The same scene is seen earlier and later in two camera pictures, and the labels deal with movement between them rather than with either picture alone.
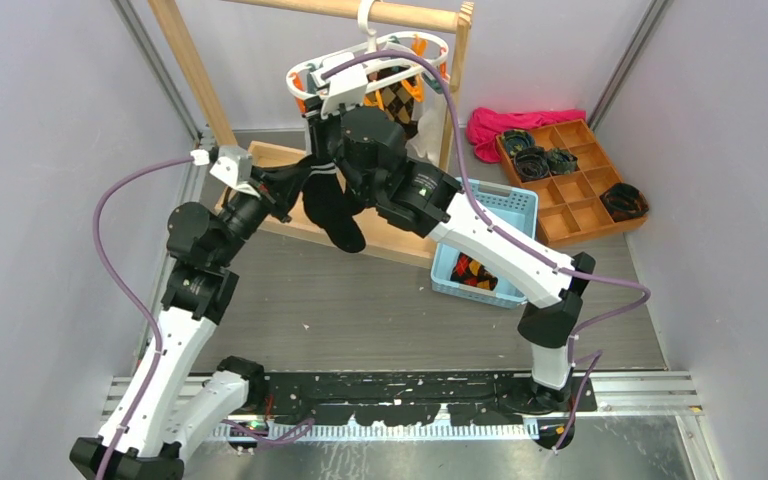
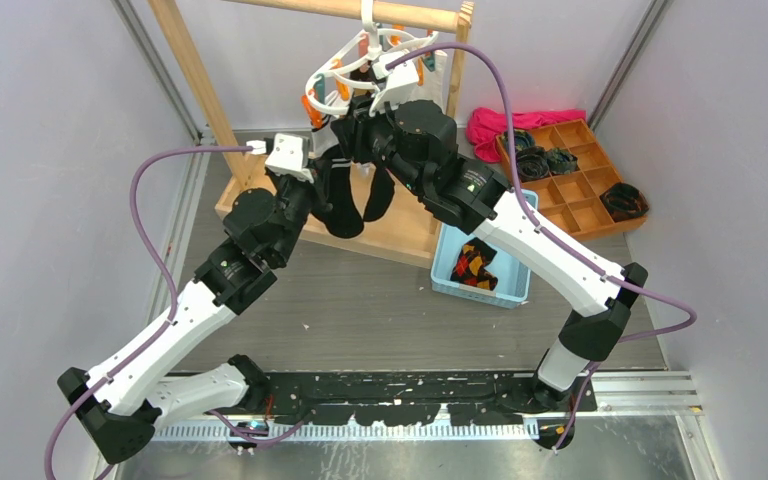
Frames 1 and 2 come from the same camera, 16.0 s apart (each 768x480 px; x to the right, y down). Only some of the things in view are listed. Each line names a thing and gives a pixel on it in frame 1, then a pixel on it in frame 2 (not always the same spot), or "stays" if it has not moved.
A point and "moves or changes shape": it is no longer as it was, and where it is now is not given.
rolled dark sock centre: x=531 y=163 stays
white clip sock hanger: x=433 y=69 moves or changes shape
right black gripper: x=318 y=127 to x=353 y=130
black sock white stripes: x=357 y=195 moves or changes shape
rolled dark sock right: x=561 y=161 stays
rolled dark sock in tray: x=516 y=140 stays
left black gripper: x=277 y=196 to x=319 y=170
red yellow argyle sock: x=468 y=271 stays
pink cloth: x=483 y=125 stays
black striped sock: x=326 y=203 moves or changes shape
